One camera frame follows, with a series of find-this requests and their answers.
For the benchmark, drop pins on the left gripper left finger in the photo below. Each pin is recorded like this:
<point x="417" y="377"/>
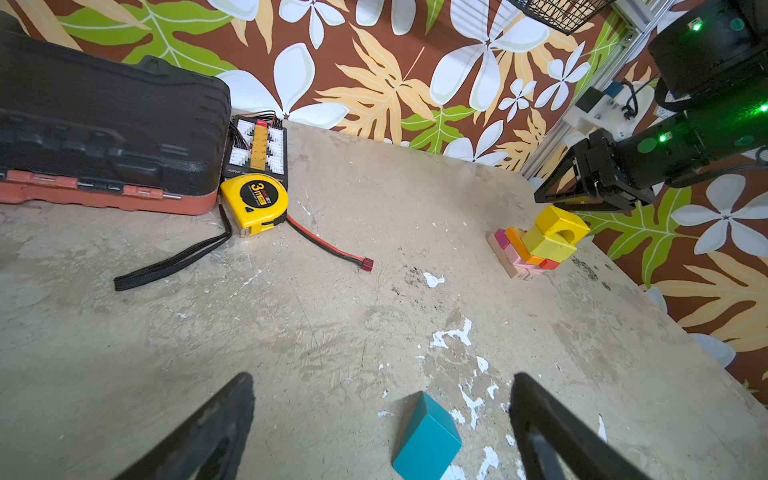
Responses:
<point x="209" y="444"/>

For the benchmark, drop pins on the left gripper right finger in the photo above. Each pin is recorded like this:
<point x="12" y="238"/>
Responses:
<point x="549" y="437"/>

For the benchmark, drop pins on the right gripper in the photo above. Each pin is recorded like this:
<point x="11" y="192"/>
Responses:
<point x="605" y="175"/>

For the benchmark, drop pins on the yellow arch block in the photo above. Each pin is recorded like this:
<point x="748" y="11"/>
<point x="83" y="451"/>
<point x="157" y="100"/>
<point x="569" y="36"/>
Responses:
<point x="553" y="220"/>

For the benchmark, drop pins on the yellow cube block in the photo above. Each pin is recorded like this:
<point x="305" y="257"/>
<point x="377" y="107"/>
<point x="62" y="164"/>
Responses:
<point x="552" y="246"/>

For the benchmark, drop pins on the red wood block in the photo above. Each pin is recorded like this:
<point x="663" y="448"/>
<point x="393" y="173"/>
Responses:
<point x="548" y="264"/>

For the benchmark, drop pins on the orange cylinder block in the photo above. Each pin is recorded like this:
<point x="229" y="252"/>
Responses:
<point x="515" y="236"/>

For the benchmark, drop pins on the pink wood block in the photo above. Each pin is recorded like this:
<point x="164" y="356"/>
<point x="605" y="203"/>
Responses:
<point x="519" y="268"/>

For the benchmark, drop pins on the natural wood block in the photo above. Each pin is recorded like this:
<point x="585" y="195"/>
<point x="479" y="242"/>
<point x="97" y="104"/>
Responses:
<point x="502" y="258"/>

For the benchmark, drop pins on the teal wood block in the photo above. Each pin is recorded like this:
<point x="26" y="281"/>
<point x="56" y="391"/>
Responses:
<point x="430" y="442"/>

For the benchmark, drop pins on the magenta wood block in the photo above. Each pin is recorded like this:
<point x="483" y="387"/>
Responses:
<point x="501" y="239"/>

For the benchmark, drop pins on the yellow tape measure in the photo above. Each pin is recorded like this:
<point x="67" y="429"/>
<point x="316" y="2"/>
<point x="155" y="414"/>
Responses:
<point x="255" y="202"/>

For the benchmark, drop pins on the black tool case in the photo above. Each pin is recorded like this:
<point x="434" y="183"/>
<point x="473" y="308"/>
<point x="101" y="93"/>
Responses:
<point x="79" y="129"/>

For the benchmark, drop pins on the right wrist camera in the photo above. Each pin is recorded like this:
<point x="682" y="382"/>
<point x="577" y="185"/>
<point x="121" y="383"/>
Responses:
<point x="618" y="109"/>

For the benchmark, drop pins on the black wire basket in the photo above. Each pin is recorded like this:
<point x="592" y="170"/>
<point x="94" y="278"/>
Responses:
<point x="564" y="16"/>

